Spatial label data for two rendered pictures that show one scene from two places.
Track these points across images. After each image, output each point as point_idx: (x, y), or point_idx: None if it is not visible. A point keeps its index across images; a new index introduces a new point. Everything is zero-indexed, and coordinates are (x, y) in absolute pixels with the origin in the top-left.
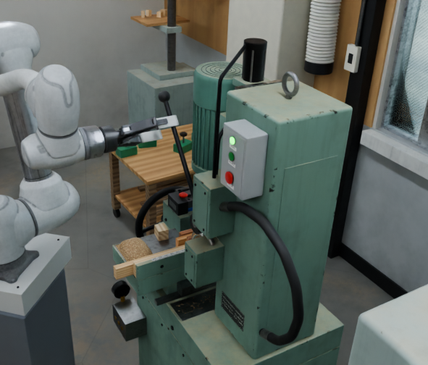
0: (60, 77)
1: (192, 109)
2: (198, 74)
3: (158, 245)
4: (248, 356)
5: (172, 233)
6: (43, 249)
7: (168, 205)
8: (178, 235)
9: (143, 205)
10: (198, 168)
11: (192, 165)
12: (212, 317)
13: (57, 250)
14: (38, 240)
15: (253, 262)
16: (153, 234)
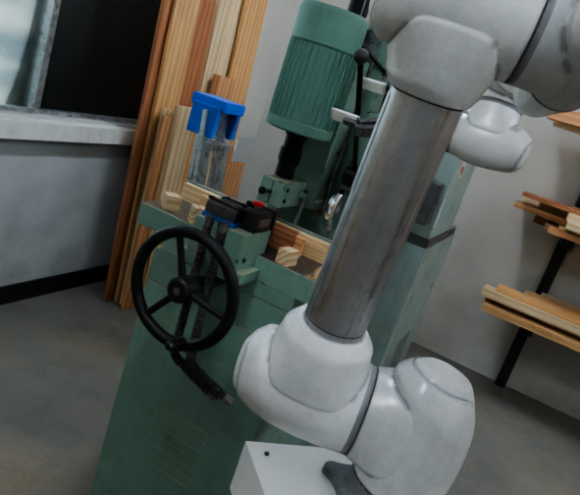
0: None
1: (340, 66)
2: (365, 20)
3: (303, 266)
4: None
5: (270, 256)
6: (307, 467)
7: (255, 232)
8: (269, 253)
9: (233, 270)
10: (332, 134)
11: (324, 136)
12: None
13: (292, 445)
14: (290, 486)
15: None
16: (287, 268)
